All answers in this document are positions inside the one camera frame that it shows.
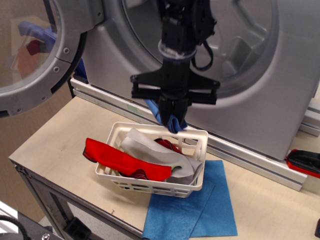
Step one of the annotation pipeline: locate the black cable bottom left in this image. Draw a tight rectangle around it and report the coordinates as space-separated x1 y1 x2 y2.
0 214 26 240

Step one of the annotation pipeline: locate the metal table frame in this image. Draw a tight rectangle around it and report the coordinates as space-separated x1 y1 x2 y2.
11 160 142 240

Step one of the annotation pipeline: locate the blue paper towel mat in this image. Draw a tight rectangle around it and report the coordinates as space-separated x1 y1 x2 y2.
142 160 238 240

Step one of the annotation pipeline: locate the blue clamp behind door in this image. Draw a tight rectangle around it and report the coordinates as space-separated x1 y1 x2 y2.
73 58 89 84

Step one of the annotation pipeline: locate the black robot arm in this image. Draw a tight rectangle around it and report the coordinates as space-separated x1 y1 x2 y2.
130 0 221 127

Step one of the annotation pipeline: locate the white plastic laundry basket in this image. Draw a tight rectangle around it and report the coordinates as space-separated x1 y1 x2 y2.
95 122 208 198

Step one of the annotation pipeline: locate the aluminium profile rail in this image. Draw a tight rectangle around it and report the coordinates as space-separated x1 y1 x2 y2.
70 78 319 191

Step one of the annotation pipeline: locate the grey toy washing machine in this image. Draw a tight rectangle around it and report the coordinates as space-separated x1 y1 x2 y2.
83 0 320 160

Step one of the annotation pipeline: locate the red cloth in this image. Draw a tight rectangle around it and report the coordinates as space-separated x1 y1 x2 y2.
82 138 176 182

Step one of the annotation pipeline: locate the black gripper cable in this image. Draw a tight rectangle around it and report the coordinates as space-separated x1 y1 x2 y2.
190 41 214 71

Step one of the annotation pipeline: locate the grey white cloth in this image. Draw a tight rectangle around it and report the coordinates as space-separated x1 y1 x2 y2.
120 128 204 185

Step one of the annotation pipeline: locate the red black clamp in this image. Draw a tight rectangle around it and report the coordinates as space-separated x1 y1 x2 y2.
285 149 320 178

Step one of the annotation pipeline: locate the dark blue cloth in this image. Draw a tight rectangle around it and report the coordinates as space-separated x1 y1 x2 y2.
144 99 188 134

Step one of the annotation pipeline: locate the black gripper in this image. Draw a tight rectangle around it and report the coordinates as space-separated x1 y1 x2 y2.
130 59 220 126

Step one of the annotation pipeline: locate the round washing machine door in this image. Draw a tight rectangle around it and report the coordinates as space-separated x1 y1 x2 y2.
0 0 104 118

